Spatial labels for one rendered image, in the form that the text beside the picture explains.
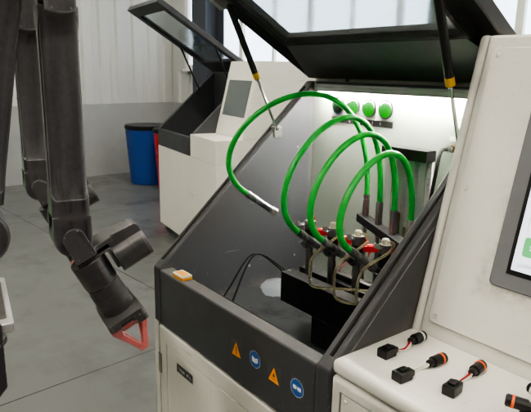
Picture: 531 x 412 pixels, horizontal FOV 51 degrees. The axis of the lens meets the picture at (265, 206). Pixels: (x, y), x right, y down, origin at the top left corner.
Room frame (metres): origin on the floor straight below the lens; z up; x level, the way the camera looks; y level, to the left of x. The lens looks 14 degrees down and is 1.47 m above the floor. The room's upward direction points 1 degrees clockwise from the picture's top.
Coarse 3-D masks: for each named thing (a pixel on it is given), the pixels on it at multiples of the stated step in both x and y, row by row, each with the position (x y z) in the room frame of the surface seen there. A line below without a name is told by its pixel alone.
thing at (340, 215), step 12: (384, 156) 1.13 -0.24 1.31; (396, 156) 1.15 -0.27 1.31; (408, 168) 1.18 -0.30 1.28; (360, 180) 1.09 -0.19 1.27; (408, 180) 1.19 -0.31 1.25; (348, 192) 1.07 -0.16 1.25; (408, 192) 1.19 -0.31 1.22; (408, 204) 1.20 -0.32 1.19; (408, 216) 1.20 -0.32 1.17; (336, 228) 1.06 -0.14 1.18; (408, 228) 1.19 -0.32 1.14; (348, 252) 1.08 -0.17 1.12; (372, 264) 1.11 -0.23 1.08
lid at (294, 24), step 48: (240, 0) 1.56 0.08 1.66; (288, 0) 1.45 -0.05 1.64; (336, 0) 1.34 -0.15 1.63; (384, 0) 1.25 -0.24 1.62; (432, 0) 1.17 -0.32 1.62; (480, 0) 1.09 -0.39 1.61; (288, 48) 1.67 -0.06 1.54; (336, 48) 1.53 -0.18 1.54; (384, 48) 1.41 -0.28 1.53; (432, 48) 1.30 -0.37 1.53
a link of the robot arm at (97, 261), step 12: (108, 252) 0.88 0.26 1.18; (72, 264) 0.87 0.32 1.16; (84, 264) 0.85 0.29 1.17; (96, 264) 0.85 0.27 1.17; (108, 264) 0.87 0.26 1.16; (120, 264) 0.88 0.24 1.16; (84, 276) 0.85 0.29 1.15; (96, 276) 0.85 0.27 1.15; (108, 276) 0.86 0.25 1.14; (84, 288) 0.86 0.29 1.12; (96, 288) 0.85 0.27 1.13
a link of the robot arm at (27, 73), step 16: (32, 0) 1.19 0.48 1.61; (32, 16) 1.19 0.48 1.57; (32, 32) 1.21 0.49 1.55; (32, 48) 1.22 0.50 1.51; (16, 64) 1.21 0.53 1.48; (32, 64) 1.22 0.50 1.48; (16, 80) 1.22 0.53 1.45; (32, 80) 1.22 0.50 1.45; (16, 96) 1.23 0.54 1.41; (32, 96) 1.22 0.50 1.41; (32, 112) 1.21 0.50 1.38; (32, 128) 1.21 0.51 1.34; (32, 144) 1.21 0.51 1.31; (32, 160) 1.20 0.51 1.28; (32, 176) 1.20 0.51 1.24; (32, 192) 1.20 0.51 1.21
